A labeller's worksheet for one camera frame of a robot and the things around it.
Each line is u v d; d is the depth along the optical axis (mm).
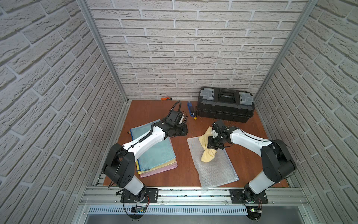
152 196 731
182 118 695
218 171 832
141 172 811
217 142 758
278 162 455
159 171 824
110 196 755
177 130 712
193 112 1087
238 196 741
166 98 1215
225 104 955
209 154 854
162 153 881
